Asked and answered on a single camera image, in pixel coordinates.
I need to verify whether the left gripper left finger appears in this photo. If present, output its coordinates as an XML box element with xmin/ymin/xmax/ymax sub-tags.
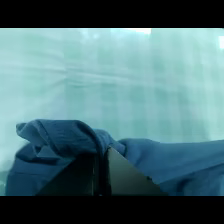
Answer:
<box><xmin>35</xmin><ymin>153</ymin><xmax>98</xmax><ymax>197</ymax></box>

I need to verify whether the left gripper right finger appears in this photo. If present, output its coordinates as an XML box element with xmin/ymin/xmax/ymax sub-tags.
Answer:
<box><xmin>100</xmin><ymin>146</ymin><xmax>169</xmax><ymax>197</ymax></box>

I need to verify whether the blue shirt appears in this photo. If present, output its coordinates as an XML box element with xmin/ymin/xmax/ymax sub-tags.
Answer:
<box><xmin>5</xmin><ymin>119</ymin><xmax>224</xmax><ymax>197</ymax></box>

